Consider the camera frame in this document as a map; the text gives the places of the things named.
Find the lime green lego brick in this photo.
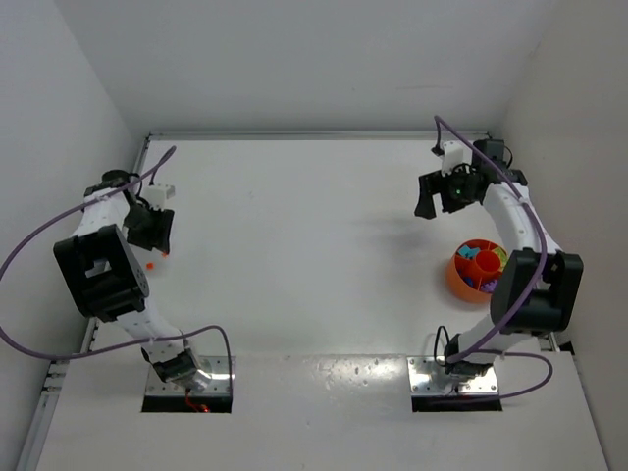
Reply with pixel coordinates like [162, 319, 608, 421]
[492, 246, 508, 267]

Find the purple lego plate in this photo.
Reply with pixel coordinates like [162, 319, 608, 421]
[479, 279, 498, 294]

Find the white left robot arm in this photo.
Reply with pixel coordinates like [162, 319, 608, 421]
[53, 170, 211, 393]

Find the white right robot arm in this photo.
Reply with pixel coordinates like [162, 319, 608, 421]
[414, 139, 584, 377]

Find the orange round divided container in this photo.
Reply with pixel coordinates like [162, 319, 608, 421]
[445, 239, 508, 304]

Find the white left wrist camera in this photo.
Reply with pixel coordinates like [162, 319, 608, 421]
[142, 183, 176, 211]

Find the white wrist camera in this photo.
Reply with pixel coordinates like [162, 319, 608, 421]
[142, 183, 176, 211]
[432, 141, 465, 177]

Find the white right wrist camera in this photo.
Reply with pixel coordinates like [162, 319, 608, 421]
[432, 141, 465, 177]

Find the aluminium frame rail right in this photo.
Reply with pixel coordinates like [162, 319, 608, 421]
[479, 139, 559, 352]

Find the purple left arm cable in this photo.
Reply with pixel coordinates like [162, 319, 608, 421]
[0, 144, 233, 362]

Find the black right base cable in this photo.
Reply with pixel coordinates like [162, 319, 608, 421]
[434, 326, 455, 367]

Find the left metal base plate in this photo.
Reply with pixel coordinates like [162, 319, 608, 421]
[144, 356, 235, 398]

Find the metal base plate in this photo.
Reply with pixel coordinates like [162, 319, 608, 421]
[406, 356, 499, 398]
[144, 356, 235, 398]

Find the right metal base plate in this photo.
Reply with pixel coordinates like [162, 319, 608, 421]
[406, 356, 499, 398]

